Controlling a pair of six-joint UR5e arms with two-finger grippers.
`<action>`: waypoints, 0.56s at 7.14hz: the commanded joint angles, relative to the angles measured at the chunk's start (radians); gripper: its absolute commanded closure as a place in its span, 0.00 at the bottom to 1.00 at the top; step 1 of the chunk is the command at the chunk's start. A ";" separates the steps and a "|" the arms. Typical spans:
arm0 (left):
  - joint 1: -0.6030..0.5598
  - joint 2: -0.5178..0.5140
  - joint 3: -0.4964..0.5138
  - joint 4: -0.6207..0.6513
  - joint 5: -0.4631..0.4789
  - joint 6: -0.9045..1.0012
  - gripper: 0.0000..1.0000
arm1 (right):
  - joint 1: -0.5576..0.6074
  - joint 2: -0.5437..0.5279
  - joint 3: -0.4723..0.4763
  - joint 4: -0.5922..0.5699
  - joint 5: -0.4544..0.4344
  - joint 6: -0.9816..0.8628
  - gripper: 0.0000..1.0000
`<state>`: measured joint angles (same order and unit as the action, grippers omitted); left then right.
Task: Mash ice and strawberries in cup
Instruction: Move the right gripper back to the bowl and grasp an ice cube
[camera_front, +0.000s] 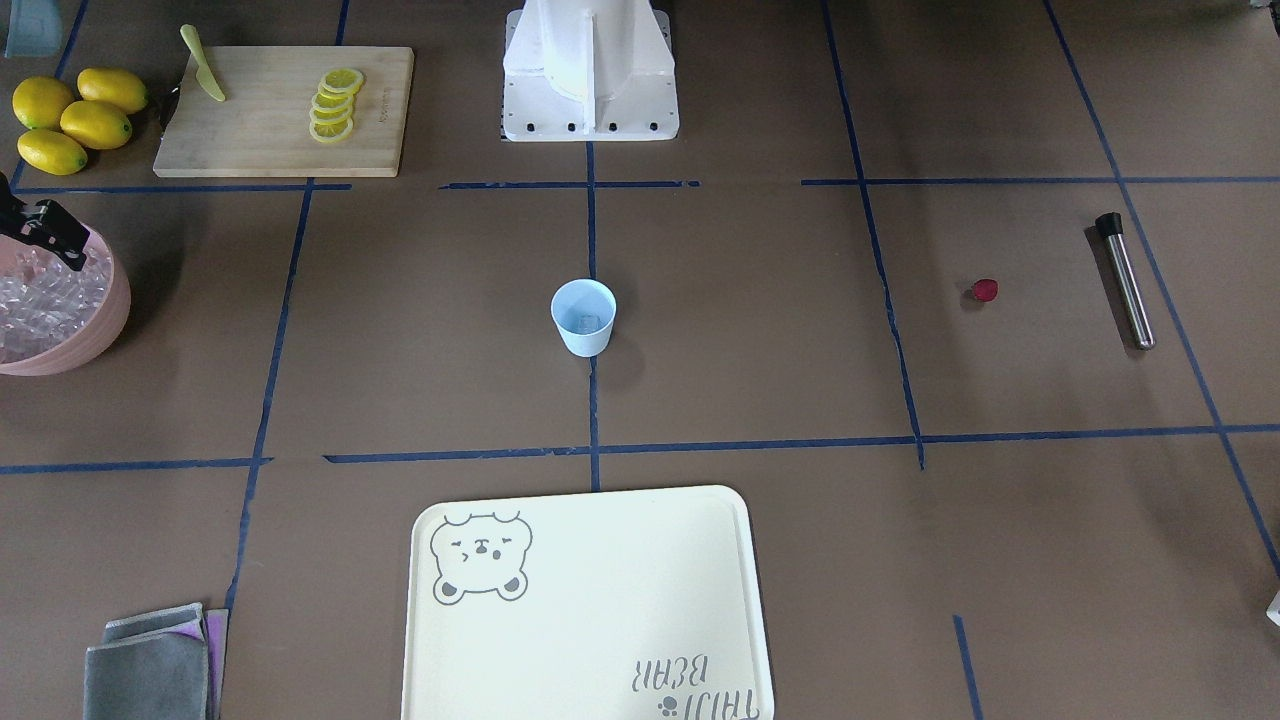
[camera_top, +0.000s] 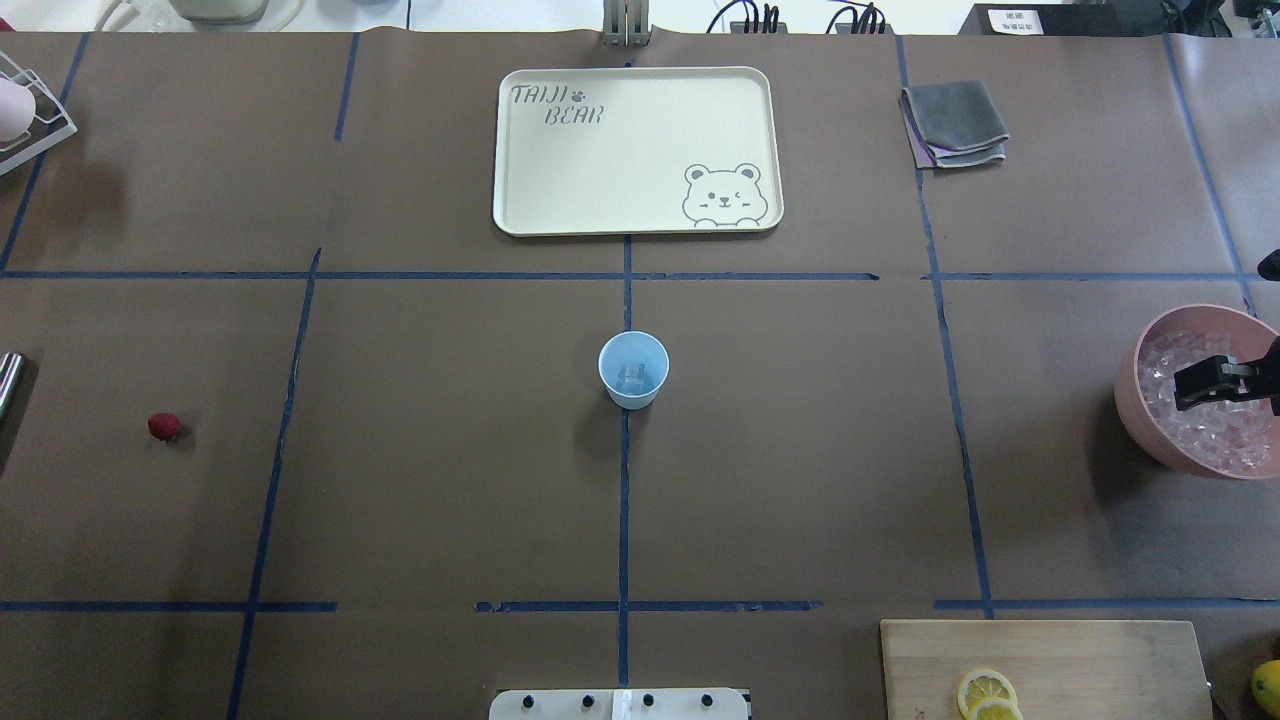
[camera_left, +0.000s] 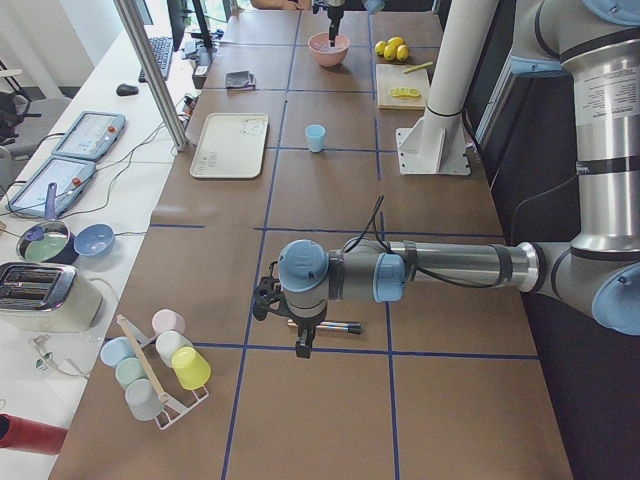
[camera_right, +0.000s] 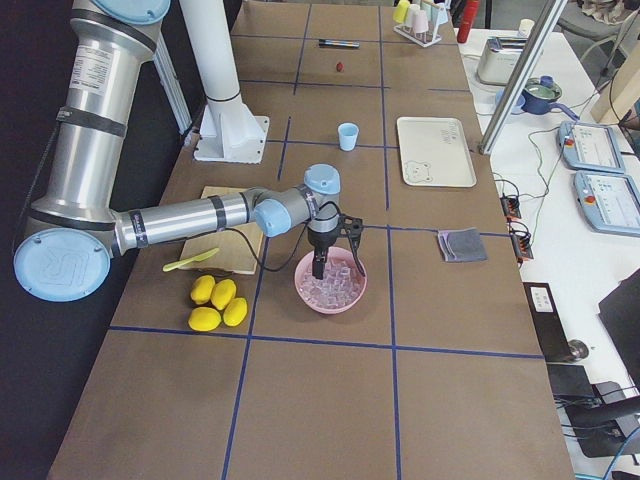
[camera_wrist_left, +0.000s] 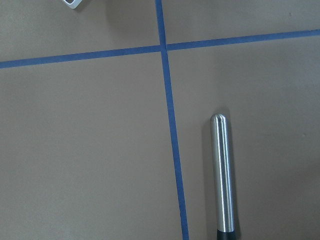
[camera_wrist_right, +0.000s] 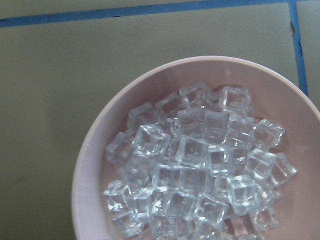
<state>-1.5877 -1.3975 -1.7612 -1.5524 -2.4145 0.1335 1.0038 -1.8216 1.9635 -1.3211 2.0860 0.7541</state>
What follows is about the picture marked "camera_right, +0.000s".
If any yellow cup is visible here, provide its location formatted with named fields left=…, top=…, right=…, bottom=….
left=393, top=0, right=411, bottom=24

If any white toaster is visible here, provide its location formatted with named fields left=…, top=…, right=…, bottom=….
left=476, top=36, right=527, bottom=86

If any light blue plastic cup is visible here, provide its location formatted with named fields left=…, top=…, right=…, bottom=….
left=337, top=122, right=359, bottom=152

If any yellow lemon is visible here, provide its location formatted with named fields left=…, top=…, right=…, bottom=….
left=190, top=275, right=216, bottom=305
left=210, top=278, right=237, bottom=310
left=188, top=306, right=222, bottom=332
left=222, top=297, right=248, bottom=327

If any pink bowl of ice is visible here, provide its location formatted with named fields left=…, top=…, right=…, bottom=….
left=294, top=247, right=367, bottom=314

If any red bottle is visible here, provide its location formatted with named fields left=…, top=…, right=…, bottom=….
left=457, top=0, right=481, bottom=44

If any blue bowl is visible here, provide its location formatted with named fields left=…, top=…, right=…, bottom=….
left=494, top=89, right=527, bottom=116

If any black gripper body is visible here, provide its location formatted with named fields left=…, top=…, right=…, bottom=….
left=307, top=230, right=338, bottom=263

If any teach pendant far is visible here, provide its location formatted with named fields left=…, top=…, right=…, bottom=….
left=558, top=121, right=625, bottom=173

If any pink cup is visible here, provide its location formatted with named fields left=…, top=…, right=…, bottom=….
left=411, top=10, right=429, bottom=36

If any blue saucepan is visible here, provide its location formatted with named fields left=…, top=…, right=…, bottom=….
left=522, top=75, right=579, bottom=121

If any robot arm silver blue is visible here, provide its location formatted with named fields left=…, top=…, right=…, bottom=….
left=13, top=1, right=344, bottom=302

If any wooden cutting board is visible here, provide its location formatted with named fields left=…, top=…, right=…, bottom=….
left=179, top=186, right=263, bottom=275

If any white cup rack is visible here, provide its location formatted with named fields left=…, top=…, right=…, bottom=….
left=393, top=24, right=443, bottom=48

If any grey folded cloth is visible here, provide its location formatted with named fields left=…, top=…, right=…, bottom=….
left=437, top=228, right=488, bottom=263

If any aluminium frame post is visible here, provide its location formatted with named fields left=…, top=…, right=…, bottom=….
left=478, top=0, right=568, bottom=155

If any steel muddler black tip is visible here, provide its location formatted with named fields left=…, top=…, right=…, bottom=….
left=318, top=39, right=360, bottom=50

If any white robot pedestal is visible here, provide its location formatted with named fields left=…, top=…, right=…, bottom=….
left=180, top=0, right=269, bottom=164

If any cream bear tray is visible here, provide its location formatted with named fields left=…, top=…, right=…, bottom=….
left=396, top=117, right=477, bottom=188

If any teach pendant near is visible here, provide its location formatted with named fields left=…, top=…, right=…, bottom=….
left=573, top=170, right=639, bottom=237

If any yellow plastic knife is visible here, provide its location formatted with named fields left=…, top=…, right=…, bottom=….
left=162, top=247, right=220, bottom=272

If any teach pendant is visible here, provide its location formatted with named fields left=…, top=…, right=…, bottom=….
left=573, top=170, right=639, bottom=237
left=558, top=121, right=625, bottom=173

